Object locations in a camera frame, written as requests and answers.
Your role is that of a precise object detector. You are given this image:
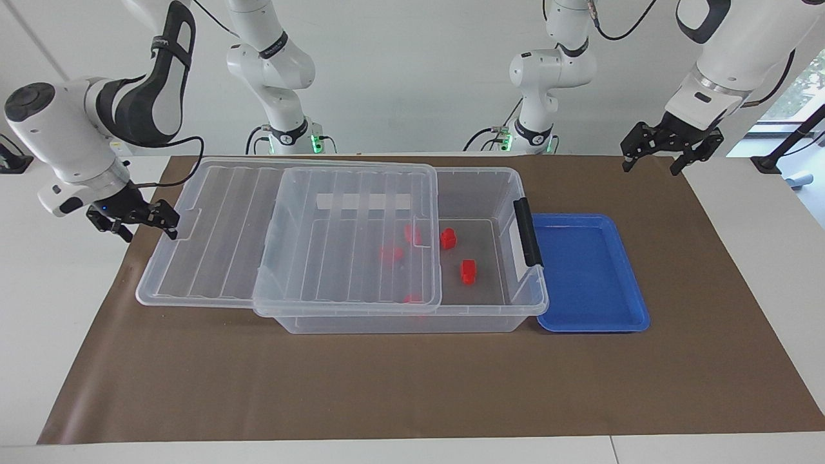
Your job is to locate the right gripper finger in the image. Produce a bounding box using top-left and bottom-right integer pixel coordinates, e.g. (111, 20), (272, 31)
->
(148, 200), (180, 241)
(86, 208), (134, 243)

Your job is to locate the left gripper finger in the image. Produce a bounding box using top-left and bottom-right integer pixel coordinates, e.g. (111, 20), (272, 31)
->
(669, 132), (724, 177)
(621, 121), (652, 173)

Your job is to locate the clear ribbed box lid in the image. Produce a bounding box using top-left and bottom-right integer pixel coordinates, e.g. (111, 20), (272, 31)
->
(135, 157), (443, 318)

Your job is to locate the blue plastic tray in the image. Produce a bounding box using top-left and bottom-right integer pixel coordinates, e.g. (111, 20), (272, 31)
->
(532, 213), (650, 334)

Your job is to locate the clear plastic storage box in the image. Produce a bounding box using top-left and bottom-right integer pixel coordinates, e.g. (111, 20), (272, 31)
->
(253, 166), (550, 334)

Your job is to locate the black floor stand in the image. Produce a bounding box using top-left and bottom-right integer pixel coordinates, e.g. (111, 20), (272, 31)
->
(751, 103), (825, 175)

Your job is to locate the black table clamp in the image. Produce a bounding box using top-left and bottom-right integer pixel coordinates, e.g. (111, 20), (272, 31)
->
(0, 132), (34, 175)

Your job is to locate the window with green trees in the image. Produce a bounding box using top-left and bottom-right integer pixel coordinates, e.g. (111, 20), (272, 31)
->
(757, 48), (825, 126)

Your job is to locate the brown paper table mat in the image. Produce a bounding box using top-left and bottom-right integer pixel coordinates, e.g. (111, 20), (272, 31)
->
(37, 155), (825, 445)

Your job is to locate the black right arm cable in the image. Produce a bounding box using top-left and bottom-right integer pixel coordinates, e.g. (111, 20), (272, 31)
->
(113, 134), (206, 189)

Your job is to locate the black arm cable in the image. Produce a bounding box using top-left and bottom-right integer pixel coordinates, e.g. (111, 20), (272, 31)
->
(113, 134), (206, 189)
(590, 0), (797, 109)

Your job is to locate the black right base cable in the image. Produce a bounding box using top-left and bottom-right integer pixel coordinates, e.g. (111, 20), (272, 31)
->
(246, 125), (273, 156)

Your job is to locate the black base cable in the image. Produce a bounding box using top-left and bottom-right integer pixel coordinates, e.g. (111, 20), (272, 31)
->
(246, 125), (273, 156)
(463, 97), (524, 153)

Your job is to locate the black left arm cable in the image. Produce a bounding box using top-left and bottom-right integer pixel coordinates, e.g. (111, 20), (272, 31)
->
(590, 0), (797, 109)

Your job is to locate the black box latch handle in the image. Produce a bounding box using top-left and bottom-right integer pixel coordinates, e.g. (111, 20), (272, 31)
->
(513, 197), (544, 268)

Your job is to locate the black left base cable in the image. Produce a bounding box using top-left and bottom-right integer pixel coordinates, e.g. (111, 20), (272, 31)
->
(463, 97), (524, 153)

